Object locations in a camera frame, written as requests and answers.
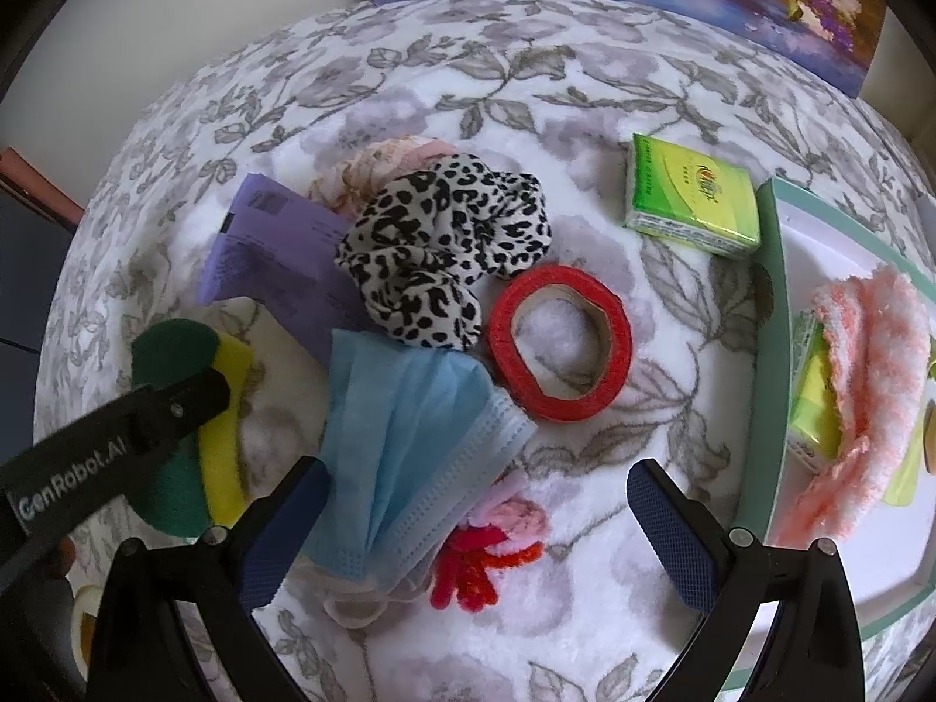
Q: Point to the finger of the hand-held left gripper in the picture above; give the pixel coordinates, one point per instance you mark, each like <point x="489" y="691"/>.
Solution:
<point x="179" y="406"/>

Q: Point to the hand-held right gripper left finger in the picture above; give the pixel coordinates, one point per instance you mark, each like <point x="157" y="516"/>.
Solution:
<point x="281" y="541"/>

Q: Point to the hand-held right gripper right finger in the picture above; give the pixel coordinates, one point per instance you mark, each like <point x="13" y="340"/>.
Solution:
<point x="673" y="541"/>

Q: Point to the yellow and green scouring sponge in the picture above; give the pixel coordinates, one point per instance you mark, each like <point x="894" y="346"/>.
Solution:
<point x="219" y="475"/>

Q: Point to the blue face mask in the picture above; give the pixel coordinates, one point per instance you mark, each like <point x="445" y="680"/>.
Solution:
<point x="409" y="439"/>

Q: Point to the green-edged white box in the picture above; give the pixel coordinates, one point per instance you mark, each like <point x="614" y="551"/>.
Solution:
<point x="841" y="592"/>

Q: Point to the large green tissue pack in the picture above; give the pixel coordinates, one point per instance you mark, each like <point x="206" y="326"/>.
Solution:
<point x="812" y="409"/>

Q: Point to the yellow-green cloth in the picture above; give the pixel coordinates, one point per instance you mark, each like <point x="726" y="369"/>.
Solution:
<point x="903" y="475"/>

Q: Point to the beige round sponge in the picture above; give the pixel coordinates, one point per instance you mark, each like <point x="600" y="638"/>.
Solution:
<point x="931" y="439"/>

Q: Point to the pink striped fluffy towel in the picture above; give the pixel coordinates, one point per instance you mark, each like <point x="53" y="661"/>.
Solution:
<point x="877" y="351"/>

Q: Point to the pink floral fabric scrunchie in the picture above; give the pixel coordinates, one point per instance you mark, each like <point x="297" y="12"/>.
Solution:
<point x="365" y="168"/>

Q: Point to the red tape roll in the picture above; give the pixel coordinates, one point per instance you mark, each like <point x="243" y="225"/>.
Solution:
<point x="578" y="406"/>

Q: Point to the purple packet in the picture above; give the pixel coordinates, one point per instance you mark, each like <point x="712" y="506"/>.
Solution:
<point x="270" y="256"/>

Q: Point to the dark cabinet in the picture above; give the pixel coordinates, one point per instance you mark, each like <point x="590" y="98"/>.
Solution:
<point x="22" y="285"/>

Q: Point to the reddish-brown board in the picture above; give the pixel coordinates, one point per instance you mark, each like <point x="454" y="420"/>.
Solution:
<point x="36" y="183"/>

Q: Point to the leopard print scrunchie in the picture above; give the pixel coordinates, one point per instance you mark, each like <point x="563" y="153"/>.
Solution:
<point x="431" y="248"/>

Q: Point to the small green tissue pack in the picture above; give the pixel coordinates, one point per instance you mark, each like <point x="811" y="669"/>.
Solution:
<point x="687" y="197"/>

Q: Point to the grey floral blanket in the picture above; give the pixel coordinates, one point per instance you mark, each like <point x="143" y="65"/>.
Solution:
<point x="585" y="88"/>

